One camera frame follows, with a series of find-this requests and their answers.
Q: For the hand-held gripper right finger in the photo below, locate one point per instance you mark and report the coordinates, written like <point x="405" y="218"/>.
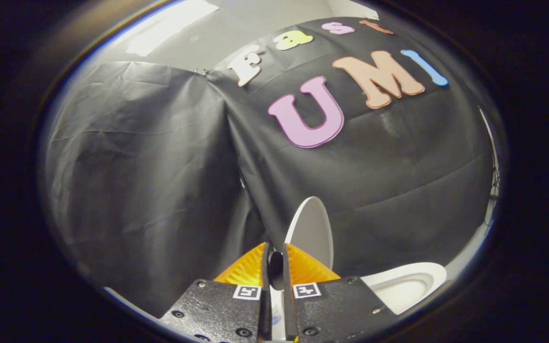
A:
<point x="288" y="286"/>

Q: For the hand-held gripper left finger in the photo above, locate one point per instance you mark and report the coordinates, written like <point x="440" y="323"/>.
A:
<point x="266" y="286"/>

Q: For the black backdrop cloth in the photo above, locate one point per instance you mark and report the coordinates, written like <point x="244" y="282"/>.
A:
<point x="160" y="166"/>

